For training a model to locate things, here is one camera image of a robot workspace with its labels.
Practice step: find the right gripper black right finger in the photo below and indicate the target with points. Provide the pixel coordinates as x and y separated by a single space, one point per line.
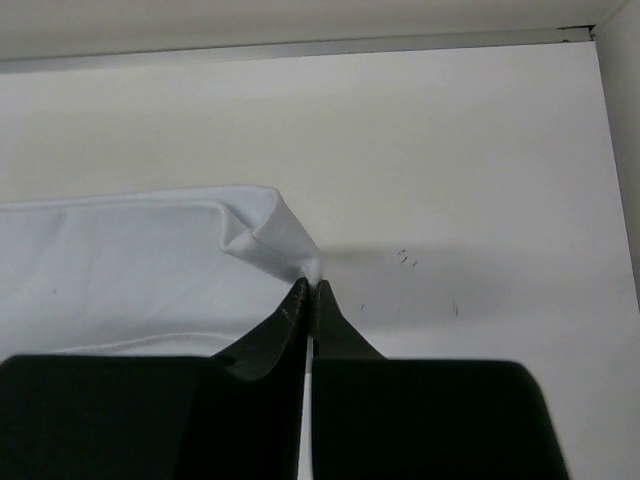
379 418

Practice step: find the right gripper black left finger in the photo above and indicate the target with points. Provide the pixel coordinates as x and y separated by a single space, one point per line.
232 415

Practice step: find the white skirt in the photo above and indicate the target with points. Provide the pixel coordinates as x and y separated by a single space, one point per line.
168 273

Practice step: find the aluminium table edge rail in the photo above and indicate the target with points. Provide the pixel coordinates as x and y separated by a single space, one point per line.
369 45

